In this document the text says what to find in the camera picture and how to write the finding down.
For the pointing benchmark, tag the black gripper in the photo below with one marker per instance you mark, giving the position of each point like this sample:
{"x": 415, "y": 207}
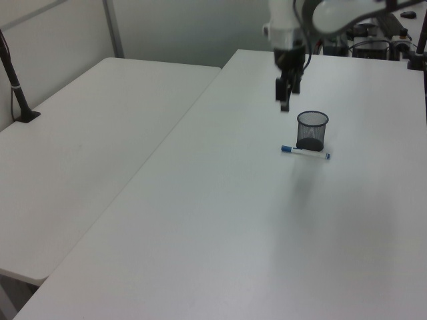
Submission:
{"x": 289, "y": 60}

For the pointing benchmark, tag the blue and white marker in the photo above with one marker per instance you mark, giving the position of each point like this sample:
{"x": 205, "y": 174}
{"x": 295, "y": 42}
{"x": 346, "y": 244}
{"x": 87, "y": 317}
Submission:
{"x": 305, "y": 152}

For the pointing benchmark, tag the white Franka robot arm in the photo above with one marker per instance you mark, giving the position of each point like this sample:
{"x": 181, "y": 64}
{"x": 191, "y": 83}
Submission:
{"x": 283, "y": 23}

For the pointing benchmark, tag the black mesh pen cup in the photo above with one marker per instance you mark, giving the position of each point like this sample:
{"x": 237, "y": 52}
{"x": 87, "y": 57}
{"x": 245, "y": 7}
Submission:
{"x": 310, "y": 143}

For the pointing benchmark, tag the metal equipment box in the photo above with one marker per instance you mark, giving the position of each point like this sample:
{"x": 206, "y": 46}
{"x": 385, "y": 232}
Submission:
{"x": 370, "y": 46}

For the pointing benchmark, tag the black keyboard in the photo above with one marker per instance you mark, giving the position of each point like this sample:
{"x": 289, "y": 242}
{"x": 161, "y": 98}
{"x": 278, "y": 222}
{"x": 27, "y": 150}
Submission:
{"x": 390, "y": 23}

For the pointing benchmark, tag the emergency stop button box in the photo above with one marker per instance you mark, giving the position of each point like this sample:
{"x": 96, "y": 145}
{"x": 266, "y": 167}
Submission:
{"x": 402, "y": 38}

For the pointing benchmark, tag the black clamp pole stand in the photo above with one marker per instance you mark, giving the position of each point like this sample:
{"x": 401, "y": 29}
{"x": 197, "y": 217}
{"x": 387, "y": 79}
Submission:
{"x": 418, "y": 50}

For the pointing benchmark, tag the black computer mouse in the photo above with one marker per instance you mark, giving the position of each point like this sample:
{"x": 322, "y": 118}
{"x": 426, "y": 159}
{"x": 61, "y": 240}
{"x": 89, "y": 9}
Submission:
{"x": 408, "y": 14}

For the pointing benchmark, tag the white side table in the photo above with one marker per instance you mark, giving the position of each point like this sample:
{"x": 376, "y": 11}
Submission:
{"x": 83, "y": 150}

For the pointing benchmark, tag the grey partition post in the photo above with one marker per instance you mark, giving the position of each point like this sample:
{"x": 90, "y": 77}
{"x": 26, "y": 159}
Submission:
{"x": 113, "y": 30}

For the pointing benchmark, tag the black camera stand with tie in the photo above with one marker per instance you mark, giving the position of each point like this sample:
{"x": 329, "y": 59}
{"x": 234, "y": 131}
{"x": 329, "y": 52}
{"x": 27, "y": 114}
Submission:
{"x": 15, "y": 83}

